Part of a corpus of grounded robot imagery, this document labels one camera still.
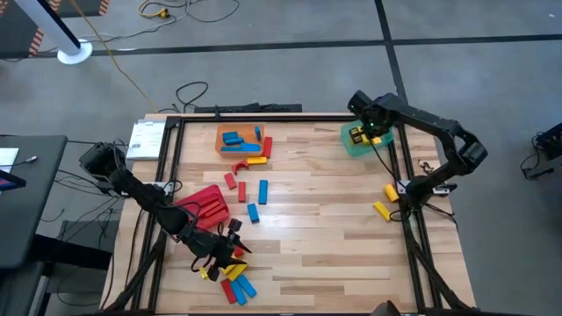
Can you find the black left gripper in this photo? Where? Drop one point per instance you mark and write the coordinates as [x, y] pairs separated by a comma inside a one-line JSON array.
[[211, 250]]

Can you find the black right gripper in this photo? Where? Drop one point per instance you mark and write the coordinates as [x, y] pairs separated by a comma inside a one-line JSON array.
[[377, 114]]

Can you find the small yellow block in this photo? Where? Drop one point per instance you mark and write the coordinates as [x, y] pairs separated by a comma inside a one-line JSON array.
[[376, 141]]

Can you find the red plastic bin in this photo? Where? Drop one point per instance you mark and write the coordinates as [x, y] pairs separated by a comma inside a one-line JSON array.
[[193, 202]]

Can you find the blue rectangular block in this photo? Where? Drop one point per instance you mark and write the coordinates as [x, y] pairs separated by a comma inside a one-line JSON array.
[[231, 149], [253, 213], [229, 135], [257, 133], [238, 292], [250, 147], [247, 286], [263, 191], [234, 141]]

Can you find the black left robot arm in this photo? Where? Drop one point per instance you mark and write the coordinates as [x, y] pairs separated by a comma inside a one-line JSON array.
[[140, 195]]

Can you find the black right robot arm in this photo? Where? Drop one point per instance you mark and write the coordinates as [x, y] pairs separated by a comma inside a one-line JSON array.
[[426, 119]]

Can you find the green plastic bin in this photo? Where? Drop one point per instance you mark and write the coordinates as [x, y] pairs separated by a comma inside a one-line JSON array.
[[358, 151]]

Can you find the yellow rectangular block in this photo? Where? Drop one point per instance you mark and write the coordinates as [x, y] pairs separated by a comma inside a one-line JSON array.
[[391, 193], [225, 270], [238, 273], [381, 210], [257, 160]]

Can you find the orange plastic bin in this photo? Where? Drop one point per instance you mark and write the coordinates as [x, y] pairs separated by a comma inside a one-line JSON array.
[[248, 131]]

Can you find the black power strip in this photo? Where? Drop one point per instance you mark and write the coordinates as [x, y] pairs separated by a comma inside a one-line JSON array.
[[246, 108]]

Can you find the white paper booklet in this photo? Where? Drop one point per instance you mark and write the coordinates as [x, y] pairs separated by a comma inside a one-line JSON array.
[[146, 140]]

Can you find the black floor device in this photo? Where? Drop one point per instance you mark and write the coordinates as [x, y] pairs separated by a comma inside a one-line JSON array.
[[552, 142]]

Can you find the black desk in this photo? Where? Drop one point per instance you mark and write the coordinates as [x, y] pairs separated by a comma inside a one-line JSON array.
[[35, 210]]

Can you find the dark tablet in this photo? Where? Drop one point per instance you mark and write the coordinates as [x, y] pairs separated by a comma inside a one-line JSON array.
[[9, 181]]

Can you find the white paper sheet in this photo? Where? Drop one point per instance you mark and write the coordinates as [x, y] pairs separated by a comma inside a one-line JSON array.
[[8, 159]]

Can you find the white pillar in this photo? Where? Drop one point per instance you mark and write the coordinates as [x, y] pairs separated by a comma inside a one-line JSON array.
[[74, 52]]

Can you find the black hazard-striped platform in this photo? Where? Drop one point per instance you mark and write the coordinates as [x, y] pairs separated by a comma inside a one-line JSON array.
[[13, 30], [83, 6]]

